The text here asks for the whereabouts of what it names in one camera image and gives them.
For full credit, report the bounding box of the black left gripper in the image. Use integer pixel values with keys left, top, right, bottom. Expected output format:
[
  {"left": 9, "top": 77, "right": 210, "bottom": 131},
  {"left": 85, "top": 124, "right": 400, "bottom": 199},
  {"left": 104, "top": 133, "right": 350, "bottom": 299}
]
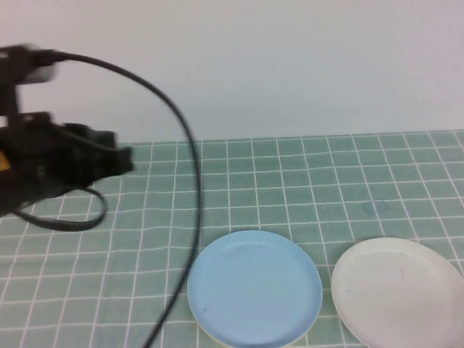
[{"left": 0, "top": 112, "right": 136, "bottom": 219}]

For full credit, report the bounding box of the light blue plastic plate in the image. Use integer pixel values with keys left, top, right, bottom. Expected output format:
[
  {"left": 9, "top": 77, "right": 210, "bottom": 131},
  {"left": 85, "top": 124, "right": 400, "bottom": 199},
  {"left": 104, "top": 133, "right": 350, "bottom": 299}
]
[{"left": 187, "top": 231, "right": 323, "bottom": 348}]

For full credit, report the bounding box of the white plastic plate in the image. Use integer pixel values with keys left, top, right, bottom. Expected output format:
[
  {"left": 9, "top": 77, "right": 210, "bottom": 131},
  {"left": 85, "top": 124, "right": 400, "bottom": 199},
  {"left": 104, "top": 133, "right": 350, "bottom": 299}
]
[{"left": 330, "top": 237, "right": 464, "bottom": 348}]

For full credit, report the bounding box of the green white checked tablecloth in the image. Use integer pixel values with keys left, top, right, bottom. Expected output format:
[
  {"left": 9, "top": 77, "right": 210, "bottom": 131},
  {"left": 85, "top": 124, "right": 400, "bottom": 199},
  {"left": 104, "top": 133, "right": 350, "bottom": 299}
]
[{"left": 0, "top": 130, "right": 464, "bottom": 348}]

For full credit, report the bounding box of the yellow plastic plate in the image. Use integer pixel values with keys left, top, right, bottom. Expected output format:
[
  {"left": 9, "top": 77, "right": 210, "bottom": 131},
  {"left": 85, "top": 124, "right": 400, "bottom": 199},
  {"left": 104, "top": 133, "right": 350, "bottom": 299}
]
[{"left": 197, "top": 320, "right": 236, "bottom": 348}]

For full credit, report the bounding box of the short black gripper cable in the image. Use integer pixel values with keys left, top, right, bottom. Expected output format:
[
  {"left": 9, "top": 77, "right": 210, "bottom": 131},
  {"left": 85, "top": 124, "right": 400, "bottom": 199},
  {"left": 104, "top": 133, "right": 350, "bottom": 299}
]
[{"left": 14, "top": 187, "right": 107, "bottom": 231}]

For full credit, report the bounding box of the long black camera cable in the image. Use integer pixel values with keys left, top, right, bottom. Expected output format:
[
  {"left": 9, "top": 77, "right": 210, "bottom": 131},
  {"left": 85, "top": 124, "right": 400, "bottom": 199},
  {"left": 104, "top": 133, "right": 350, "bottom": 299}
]
[{"left": 54, "top": 51, "right": 203, "bottom": 348}]

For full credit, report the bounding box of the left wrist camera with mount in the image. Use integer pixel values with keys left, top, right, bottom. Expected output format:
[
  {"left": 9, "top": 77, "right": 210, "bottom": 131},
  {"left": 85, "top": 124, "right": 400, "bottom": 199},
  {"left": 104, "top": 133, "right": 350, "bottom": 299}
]
[{"left": 0, "top": 43, "right": 59, "bottom": 117}]

